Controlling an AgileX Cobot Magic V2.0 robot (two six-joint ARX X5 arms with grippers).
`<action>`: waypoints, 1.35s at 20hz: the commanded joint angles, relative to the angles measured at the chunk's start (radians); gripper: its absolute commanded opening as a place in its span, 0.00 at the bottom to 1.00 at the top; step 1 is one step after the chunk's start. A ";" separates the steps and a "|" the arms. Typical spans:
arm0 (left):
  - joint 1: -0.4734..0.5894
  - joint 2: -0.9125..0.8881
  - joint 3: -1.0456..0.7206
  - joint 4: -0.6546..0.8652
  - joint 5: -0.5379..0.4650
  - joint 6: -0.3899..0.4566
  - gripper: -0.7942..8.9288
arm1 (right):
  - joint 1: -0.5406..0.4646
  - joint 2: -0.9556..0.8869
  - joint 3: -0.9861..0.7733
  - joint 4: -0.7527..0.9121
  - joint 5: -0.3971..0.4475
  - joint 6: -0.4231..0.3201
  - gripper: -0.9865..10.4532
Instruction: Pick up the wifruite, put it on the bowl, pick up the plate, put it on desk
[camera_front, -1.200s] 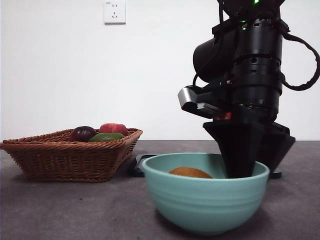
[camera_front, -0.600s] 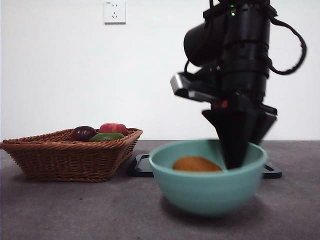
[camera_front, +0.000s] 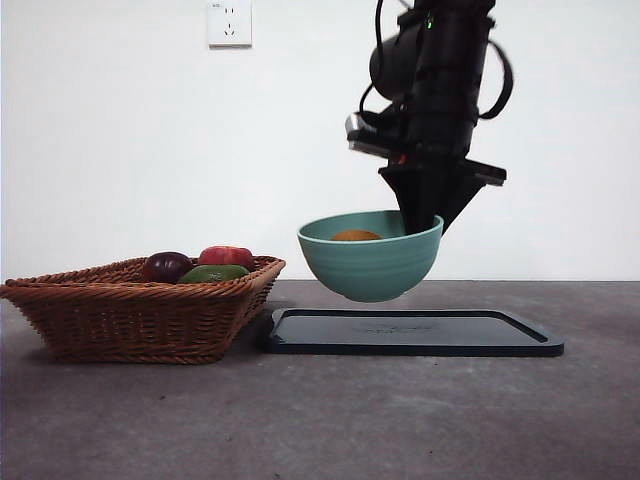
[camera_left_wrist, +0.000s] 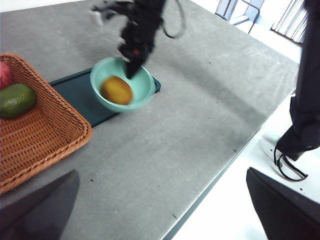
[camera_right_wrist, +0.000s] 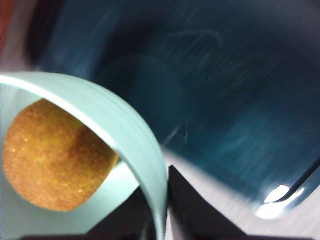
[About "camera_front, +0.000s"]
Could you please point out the white wall socket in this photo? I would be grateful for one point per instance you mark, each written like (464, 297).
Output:
(229, 25)

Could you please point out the yellow-brown kiwifruit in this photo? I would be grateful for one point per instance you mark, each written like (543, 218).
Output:
(357, 235)

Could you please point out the light teal bowl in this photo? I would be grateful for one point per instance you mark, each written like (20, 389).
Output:
(370, 270)

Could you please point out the dark teal rectangular tray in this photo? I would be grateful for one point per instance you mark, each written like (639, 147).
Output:
(400, 337)

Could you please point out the brown wicker basket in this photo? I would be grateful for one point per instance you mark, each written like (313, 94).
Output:
(130, 320)

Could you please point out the dark purple fruit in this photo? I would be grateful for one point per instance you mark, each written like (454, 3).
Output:
(165, 267)

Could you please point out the red apple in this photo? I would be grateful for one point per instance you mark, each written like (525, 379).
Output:
(227, 256)

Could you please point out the green avocado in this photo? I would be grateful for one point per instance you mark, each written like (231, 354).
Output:
(212, 274)

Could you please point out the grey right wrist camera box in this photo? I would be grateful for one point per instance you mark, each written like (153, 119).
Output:
(362, 122)

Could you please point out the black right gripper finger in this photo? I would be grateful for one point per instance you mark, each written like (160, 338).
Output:
(460, 192)
(417, 195)

